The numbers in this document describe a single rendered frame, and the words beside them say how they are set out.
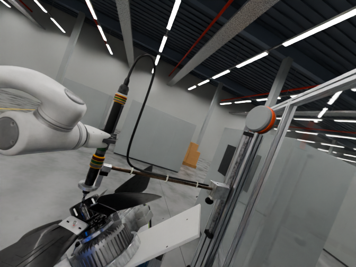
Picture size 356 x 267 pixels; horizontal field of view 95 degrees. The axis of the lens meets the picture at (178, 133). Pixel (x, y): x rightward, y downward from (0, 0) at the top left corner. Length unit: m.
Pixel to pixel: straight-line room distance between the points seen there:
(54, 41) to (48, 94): 14.05
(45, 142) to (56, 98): 0.10
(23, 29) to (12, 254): 14.81
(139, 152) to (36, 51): 10.52
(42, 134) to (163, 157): 6.02
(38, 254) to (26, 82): 0.50
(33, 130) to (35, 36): 14.52
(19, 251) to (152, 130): 5.60
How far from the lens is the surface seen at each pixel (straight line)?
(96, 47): 13.72
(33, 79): 0.41
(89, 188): 0.70
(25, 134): 0.40
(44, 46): 14.56
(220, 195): 0.94
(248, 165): 0.98
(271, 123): 0.97
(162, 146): 6.24
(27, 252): 0.74
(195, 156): 8.83
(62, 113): 0.41
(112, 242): 0.80
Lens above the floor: 1.67
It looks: 2 degrees down
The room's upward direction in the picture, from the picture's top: 21 degrees clockwise
